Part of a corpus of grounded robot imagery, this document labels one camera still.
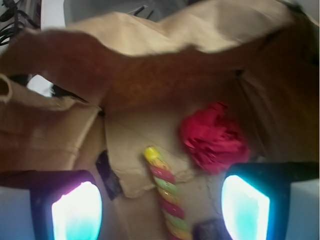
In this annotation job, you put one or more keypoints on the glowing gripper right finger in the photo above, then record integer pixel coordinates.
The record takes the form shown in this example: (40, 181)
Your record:
(272, 201)

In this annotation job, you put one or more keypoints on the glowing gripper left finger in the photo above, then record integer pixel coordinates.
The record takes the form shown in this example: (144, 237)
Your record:
(66, 205)

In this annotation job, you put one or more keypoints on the red paper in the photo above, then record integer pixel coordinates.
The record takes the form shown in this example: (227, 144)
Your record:
(214, 140)

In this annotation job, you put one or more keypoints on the striped rope candy cane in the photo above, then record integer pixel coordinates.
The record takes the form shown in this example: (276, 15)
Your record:
(170, 203)

